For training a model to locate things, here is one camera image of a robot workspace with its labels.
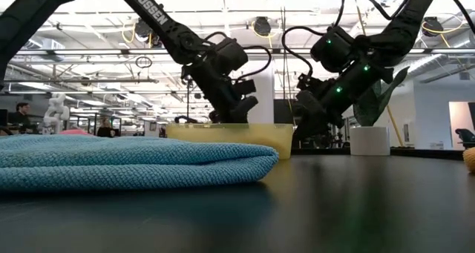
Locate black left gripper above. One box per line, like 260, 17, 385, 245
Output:
183, 62, 260, 124

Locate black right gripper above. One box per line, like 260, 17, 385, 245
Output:
292, 65, 394, 141

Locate yellow translucent plastic bin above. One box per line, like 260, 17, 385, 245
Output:
166, 122, 294, 160

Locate blue microfiber towel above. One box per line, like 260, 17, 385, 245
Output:
0, 134, 280, 193

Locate orange microfiber towel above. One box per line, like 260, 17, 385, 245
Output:
462, 147, 475, 174

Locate pink microfiber towel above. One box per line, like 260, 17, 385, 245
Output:
59, 129, 94, 137

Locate black monitor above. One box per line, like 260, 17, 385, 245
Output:
273, 99, 295, 125

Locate snake plant in white pot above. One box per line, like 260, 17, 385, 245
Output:
350, 66, 409, 157

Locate person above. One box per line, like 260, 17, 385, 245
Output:
96, 117, 116, 138
7, 102, 35, 135

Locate black office chair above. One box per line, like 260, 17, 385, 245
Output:
455, 128, 475, 150

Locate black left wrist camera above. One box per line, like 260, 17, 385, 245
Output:
233, 79, 258, 96

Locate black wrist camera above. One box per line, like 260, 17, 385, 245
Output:
233, 79, 258, 96
296, 73, 316, 92

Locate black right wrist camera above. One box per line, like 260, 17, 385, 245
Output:
296, 73, 316, 92

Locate black ceiling cable reel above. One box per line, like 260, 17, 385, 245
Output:
134, 18, 154, 43
253, 16, 272, 37
422, 16, 445, 38

